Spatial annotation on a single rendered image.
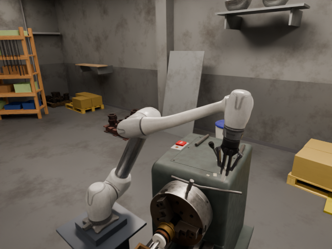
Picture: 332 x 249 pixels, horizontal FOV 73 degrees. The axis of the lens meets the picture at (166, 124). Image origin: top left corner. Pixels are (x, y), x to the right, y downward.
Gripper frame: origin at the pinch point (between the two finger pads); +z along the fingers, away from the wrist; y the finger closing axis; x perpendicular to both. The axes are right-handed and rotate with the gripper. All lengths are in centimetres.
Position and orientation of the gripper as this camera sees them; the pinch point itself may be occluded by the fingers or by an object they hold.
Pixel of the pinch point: (224, 174)
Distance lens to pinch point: 115.6
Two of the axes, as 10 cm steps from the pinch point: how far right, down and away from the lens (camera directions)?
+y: 8.5, 2.6, -4.5
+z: -0.8, 9.2, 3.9
